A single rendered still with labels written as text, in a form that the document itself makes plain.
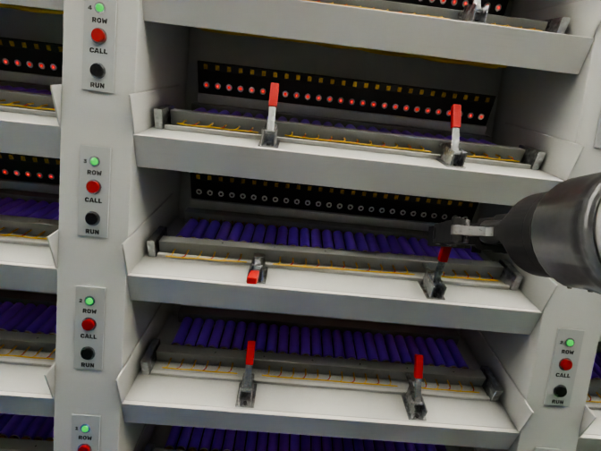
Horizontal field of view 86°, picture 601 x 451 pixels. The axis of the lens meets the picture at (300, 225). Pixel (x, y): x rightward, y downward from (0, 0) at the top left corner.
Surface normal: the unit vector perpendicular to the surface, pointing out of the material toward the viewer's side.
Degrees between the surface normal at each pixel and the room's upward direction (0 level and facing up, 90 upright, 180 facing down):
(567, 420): 90
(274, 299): 111
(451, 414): 21
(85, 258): 90
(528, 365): 90
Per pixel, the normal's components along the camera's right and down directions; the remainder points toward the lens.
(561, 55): 0.00, 0.45
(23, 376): 0.11, -0.89
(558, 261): -0.91, 0.42
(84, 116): 0.04, 0.11
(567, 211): -0.94, -0.34
